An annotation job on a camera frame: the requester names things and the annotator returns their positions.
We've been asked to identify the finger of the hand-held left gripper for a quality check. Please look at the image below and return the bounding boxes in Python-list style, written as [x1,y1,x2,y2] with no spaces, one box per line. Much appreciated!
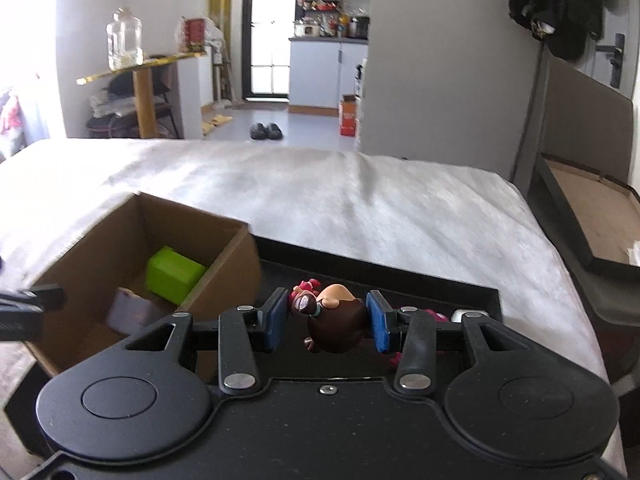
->
[0,285,67,313]

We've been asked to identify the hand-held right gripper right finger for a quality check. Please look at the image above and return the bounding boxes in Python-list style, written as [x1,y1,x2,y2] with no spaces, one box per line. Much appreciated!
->
[366,290,538,395]

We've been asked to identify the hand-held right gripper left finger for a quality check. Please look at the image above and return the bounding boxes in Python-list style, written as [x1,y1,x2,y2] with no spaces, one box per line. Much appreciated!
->
[120,287,291,395]

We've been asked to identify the brown figurine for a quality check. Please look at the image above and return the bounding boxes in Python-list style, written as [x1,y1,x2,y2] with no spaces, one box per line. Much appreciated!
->
[290,284,370,356]

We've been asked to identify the brown cardboard box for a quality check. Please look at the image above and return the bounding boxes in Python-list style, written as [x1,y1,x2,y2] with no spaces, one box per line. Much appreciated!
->
[22,191,263,378]

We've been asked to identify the lavender cube box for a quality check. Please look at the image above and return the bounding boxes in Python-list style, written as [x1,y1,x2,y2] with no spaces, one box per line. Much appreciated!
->
[106,287,168,336]

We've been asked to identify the green hexagonal container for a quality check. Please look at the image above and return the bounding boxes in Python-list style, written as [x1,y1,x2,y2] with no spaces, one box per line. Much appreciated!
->
[146,246,208,306]

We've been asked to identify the pink figurine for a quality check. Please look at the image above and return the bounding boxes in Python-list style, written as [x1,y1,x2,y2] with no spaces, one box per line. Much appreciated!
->
[390,308,451,368]

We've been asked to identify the black tray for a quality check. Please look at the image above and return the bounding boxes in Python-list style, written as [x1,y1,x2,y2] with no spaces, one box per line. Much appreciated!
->
[2,232,503,461]

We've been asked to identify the black chair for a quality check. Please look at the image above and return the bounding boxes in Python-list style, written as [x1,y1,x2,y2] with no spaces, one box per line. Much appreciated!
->
[85,72,181,138]

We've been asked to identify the orange carton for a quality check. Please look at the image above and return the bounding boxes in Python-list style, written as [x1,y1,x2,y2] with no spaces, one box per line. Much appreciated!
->
[339,94,360,137]

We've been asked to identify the yellow table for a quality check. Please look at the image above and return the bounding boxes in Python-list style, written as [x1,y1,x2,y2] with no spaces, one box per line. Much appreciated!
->
[76,52,207,138]

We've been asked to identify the brown cardboard sheet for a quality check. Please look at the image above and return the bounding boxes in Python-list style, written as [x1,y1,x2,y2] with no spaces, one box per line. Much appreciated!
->
[542,157,640,266]

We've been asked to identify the white kitchen cabinet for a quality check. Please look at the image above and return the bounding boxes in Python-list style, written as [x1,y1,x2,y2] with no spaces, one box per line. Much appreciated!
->
[289,37,370,110]

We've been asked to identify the coat stand pole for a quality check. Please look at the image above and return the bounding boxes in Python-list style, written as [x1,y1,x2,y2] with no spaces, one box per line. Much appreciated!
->
[510,45,546,186]

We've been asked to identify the clear glass bottle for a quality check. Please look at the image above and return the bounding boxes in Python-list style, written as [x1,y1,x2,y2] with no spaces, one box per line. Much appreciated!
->
[106,7,144,71]

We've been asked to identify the black framed glass door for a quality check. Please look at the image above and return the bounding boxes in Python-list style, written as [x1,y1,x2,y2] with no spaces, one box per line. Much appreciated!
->
[242,0,298,101]

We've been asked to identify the gold curtain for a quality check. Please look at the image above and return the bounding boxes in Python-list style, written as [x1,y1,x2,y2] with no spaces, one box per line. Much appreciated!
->
[210,0,236,106]

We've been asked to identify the red box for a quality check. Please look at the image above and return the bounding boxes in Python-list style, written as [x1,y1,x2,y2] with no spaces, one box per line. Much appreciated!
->
[181,17,207,51]

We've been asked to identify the grey chair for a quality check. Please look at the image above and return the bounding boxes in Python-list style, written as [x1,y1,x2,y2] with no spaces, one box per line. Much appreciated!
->
[530,52,640,381]

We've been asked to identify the black door lock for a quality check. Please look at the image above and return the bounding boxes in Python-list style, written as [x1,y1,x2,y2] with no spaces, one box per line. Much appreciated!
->
[595,33,626,88]

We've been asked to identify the black hanging jackets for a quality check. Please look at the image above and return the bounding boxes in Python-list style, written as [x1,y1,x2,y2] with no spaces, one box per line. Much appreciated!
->
[507,0,603,61]

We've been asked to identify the grey door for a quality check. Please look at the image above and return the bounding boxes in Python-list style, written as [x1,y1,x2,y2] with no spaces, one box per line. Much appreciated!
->
[580,0,640,101]

